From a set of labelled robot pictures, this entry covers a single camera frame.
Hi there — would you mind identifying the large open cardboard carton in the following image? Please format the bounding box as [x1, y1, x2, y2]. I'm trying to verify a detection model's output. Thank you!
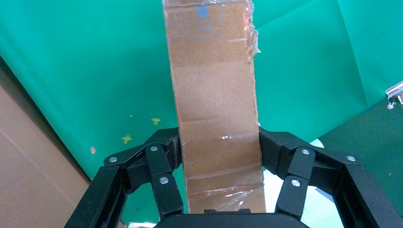
[0, 56, 126, 228]

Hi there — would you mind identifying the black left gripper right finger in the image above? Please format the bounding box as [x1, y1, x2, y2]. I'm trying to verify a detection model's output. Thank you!
[258, 127, 403, 228]

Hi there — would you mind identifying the small taped cardboard box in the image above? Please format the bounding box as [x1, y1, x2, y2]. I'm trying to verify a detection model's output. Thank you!
[162, 0, 267, 215]

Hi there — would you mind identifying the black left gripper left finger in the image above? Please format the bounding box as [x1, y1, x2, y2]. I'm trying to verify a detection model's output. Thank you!
[64, 127, 185, 228]

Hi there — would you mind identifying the silver metal binder clip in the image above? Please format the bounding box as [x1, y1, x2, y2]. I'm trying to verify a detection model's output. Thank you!
[385, 81, 403, 109]

